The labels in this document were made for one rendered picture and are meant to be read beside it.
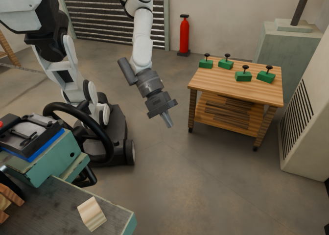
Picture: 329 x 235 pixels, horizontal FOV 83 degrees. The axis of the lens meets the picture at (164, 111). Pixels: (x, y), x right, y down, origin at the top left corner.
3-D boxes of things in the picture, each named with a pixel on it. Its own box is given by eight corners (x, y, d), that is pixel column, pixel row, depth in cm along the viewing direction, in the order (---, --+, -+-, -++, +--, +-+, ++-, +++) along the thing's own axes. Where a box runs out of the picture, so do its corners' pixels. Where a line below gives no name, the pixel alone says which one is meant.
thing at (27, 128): (65, 131, 47) (56, 115, 43) (26, 166, 39) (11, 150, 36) (29, 119, 51) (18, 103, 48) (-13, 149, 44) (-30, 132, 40)
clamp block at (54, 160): (83, 152, 53) (72, 130, 47) (44, 195, 44) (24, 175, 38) (46, 138, 58) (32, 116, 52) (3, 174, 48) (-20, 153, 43)
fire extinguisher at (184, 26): (190, 52, 317) (192, 13, 278) (187, 57, 304) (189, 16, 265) (180, 51, 323) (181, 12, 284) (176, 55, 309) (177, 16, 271)
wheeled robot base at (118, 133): (81, 118, 192) (69, 91, 170) (131, 113, 196) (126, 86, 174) (63, 174, 143) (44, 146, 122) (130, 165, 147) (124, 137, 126)
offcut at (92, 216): (99, 206, 39) (93, 196, 36) (106, 220, 36) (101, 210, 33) (84, 217, 37) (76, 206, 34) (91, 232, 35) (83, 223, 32)
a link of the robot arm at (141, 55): (143, 76, 71) (147, 45, 74) (151, 66, 63) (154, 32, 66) (126, 72, 69) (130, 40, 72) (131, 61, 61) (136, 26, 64)
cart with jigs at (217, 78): (262, 113, 193) (286, 54, 152) (259, 155, 154) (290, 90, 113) (200, 99, 215) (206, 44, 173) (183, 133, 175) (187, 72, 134)
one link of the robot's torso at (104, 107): (88, 114, 167) (83, 103, 158) (110, 112, 168) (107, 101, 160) (83, 131, 151) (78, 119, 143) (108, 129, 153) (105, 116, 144)
